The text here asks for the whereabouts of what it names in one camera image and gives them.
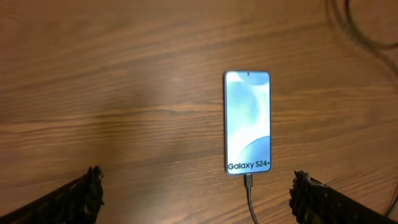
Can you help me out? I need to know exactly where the black USB charging cable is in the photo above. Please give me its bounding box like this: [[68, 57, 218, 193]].
[[243, 0, 398, 224]]

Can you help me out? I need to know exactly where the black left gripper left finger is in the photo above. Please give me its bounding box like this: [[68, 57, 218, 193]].
[[1, 166, 104, 224]]

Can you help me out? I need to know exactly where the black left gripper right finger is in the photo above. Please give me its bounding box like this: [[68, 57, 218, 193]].
[[289, 170, 397, 224]]

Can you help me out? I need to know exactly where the Galaxy S24+ smartphone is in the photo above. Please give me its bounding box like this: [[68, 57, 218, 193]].
[[224, 70, 272, 175]]

